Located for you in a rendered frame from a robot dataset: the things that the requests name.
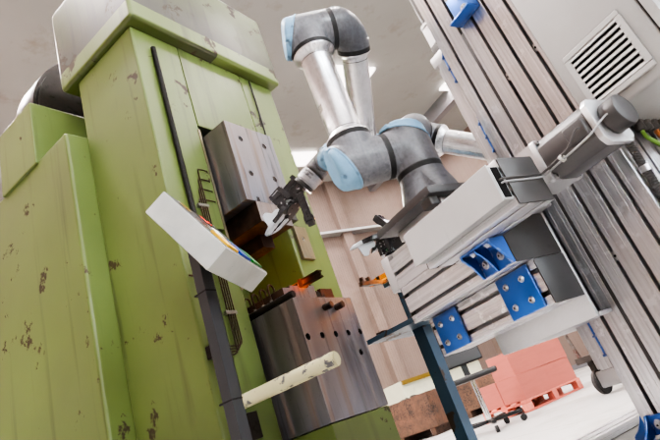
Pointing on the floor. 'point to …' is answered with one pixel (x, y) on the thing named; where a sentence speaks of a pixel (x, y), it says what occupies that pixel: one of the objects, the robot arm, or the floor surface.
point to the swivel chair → (476, 383)
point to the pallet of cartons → (529, 378)
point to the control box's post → (226, 375)
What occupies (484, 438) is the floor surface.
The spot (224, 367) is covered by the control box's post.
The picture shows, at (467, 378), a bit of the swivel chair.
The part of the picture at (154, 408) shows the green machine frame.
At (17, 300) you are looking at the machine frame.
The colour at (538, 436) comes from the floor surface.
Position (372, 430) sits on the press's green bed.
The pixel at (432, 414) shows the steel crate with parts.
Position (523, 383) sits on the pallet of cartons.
